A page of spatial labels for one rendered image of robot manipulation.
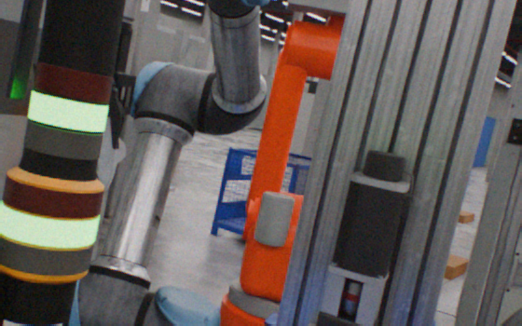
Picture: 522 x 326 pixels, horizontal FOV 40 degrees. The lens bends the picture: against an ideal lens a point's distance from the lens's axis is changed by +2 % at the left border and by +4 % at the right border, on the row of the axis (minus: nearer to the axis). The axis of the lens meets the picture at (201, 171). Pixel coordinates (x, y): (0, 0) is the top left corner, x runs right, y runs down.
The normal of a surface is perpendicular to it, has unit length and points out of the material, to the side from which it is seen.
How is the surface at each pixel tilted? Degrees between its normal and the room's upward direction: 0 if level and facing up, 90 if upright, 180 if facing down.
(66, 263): 90
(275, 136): 96
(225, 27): 151
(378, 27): 90
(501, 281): 90
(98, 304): 66
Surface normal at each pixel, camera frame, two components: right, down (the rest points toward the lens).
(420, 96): -0.36, 0.05
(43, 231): 0.10, 0.15
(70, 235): 0.58, 0.22
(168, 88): -0.11, -0.30
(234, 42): -0.02, 0.92
